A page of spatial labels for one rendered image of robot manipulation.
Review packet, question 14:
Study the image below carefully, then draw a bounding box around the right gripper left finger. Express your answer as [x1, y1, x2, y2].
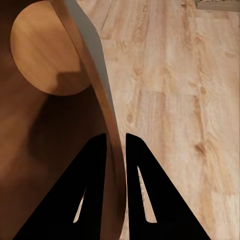
[13, 133, 107, 240]

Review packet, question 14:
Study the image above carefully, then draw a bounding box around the trash can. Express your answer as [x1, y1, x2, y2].
[0, 0, 127, 240]

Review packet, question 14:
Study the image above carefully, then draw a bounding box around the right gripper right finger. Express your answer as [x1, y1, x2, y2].
[125, 133, 211, 240]

